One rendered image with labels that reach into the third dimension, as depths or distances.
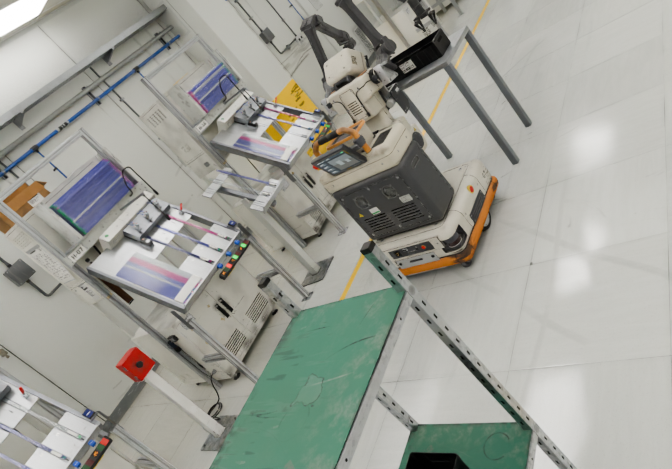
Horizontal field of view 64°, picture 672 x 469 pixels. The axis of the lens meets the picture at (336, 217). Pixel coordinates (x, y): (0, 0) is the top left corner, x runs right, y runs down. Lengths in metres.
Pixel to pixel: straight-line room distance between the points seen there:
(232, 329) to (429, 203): 1.79
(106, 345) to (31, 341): 0.60
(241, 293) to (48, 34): 3.39
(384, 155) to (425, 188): 0.29
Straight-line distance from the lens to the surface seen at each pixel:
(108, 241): 3.75
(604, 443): 2.04
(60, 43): 6.17
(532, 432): 1.71
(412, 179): 2.76
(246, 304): 4.03
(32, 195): 4.13
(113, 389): 5.31
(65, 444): 3.20
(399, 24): 7.34
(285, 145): 4.39
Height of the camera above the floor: 1.62
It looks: 20 degrees down
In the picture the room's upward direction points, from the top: 42 degrees counter-clockwise
